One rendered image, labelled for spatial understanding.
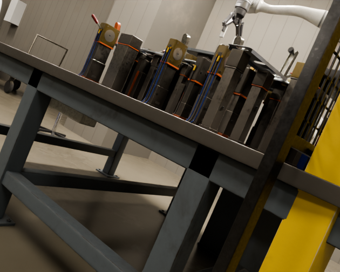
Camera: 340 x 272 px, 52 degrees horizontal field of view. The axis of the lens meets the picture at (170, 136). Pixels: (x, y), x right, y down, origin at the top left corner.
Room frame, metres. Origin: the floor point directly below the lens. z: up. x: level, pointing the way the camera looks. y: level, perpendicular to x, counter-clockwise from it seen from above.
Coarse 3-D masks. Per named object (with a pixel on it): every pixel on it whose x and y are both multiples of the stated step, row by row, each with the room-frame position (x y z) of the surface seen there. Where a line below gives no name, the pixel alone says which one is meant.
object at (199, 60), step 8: (200, 64) 1.54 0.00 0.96; (208, 64) 1.57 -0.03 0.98; (192, 72) 1.56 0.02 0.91; (200, 72) 1.55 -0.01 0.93; (192, 80) 1.55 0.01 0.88; (200, 80) 1.56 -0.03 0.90; (192, 88) 1.55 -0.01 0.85; (184, 96) 1.57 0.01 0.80; (192, 96) 1.57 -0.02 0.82; (184, 104) 1.55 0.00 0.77; (192, 104) 1.58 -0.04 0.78; (176, 112) 1.57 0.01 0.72; (184, 112) 1.56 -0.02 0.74
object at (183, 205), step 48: (48, 96) 1.43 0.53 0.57; (96, 96) 1.19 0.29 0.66; (144, 144) 1.03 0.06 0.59; (192, 144) 0.94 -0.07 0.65; (0, 192) 1.39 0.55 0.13; (144, 192) 2.19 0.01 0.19; (192, 192) 0.91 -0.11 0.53; (240, 192) 0.84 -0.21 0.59; (288, 192) 0.78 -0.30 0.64; (96, 240) 1.10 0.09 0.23; (192, 240) 0.93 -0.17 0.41; (336, 240) 0.71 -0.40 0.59
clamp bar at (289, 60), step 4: (292, 48) 1.65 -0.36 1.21; (292, 52) 1.66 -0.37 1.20; (296, 52) 1.66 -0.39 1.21; (288, 56) 1.67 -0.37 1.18; (292, 56) 1.67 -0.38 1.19; (296, 56) 1.67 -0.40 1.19; (284, 60) 1.67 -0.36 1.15; (288, 60) 1.67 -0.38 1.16; (292, 60) 1.65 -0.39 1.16; (284, 64) 1.67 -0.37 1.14; (288, 64) 1.65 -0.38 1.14; (292, 64) 1.66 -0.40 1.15; (280, 68) 1.67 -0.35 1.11; (284, 68) 1.67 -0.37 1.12; (288, 68) 1.65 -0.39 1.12; (280, 72) 1.67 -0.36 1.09; (284, 72) 1.65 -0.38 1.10; (284, 76) 1.65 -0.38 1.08
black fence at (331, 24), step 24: (336, 0) 0.71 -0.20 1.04; (336, 24) 0.69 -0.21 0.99; (312, 48) 0.71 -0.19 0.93; (312, 72) 0.70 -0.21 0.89; (312, 96) 0.72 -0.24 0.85; (288, 120) 0.70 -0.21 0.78; (312, 120) 0.78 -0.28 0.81; (288, 144) 0.71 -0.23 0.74; (312, 144) 0.81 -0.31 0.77; (264, 168) 0.70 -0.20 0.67; (264, 192) 0.70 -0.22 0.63; (240, 216) 0.71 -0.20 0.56; (240, 240) 0.70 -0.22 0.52; (216, 264) 0.71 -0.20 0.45
